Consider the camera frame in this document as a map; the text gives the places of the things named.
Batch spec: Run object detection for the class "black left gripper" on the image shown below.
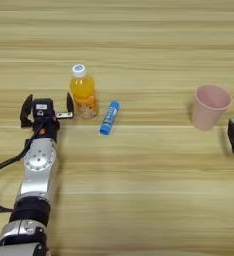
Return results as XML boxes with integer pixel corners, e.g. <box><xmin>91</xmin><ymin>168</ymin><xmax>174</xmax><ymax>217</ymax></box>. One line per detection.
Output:
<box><xmin>19</xmin><ymin>92</ymin><xmax>75</xmax><ymax>143</ymax></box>

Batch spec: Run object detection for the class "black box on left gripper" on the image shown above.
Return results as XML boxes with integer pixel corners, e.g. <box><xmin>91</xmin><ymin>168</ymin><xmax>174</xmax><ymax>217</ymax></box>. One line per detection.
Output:
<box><xmin>32</xmin><ymin>98</ymin><xmax>55</xmax><ymax>118</ymax></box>

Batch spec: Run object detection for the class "orange juice bottle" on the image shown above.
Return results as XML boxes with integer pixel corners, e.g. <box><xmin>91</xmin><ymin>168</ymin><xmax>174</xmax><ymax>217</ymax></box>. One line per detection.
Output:
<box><xmin>69</xmin><ymin>63</ymin><xmax>99</xmax><ymax>120</ymax></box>

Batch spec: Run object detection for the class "blue glue stick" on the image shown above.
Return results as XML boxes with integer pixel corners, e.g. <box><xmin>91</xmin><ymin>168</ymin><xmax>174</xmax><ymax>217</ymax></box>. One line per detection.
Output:
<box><xmin>99</xmin><ymin>100</ymin><xmax>121</xmax><ymax>136</ymax></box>

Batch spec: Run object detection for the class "pink plastic cup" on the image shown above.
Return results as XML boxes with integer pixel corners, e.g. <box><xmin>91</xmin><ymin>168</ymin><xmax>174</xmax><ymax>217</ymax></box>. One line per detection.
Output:
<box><xmin>192</xmin><ymin>83</ymin><xmax>233</xmax><ymax>132</ymax></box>

